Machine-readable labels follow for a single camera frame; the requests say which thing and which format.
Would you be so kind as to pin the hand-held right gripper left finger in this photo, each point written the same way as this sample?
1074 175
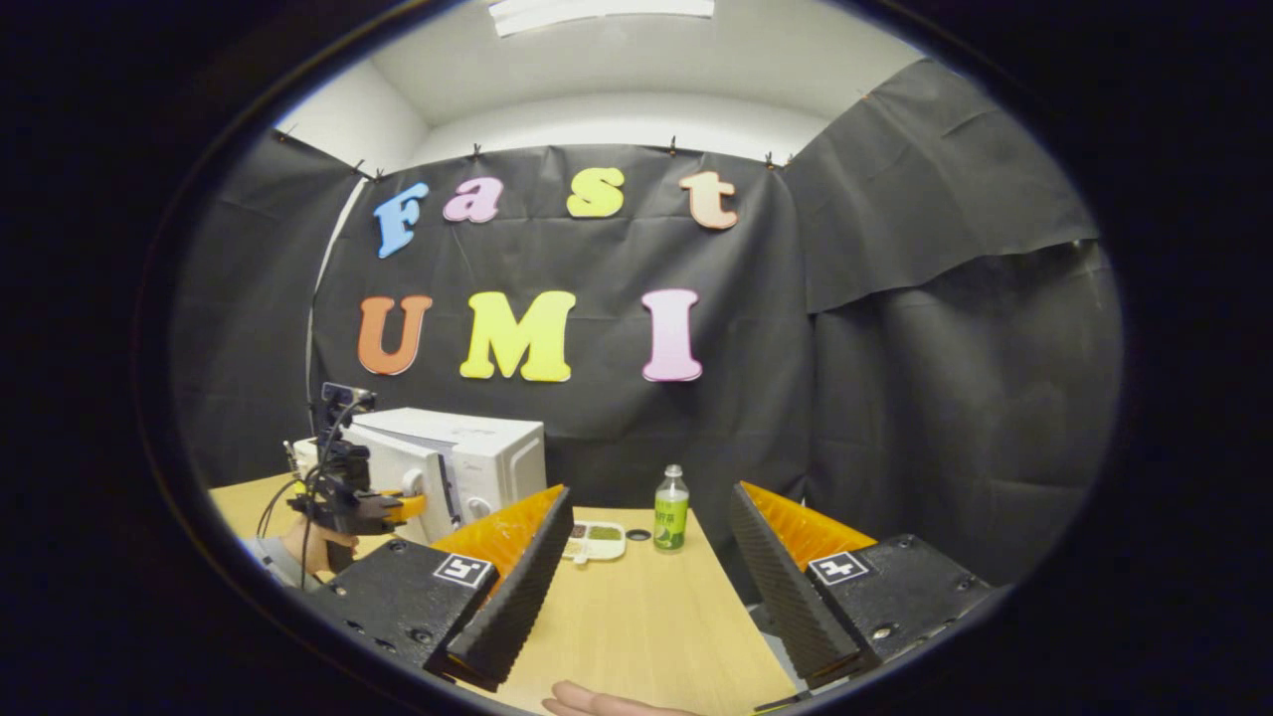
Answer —
517 597

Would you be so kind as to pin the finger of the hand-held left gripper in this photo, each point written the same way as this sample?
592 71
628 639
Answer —
408 507

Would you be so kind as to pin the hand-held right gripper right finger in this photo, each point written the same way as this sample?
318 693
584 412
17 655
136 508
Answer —
781 587

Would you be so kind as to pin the white microwave oven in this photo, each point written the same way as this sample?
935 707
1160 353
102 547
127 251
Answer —
487 457

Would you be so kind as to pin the white divided snack tray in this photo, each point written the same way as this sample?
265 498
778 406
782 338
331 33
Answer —
597 540

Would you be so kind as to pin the green drink bottle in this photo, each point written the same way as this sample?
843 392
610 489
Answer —
671 517

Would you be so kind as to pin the black backdrop cloth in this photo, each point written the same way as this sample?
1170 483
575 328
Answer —
945 348

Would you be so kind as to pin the large ceiling light panel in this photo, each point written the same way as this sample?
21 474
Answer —
597 12

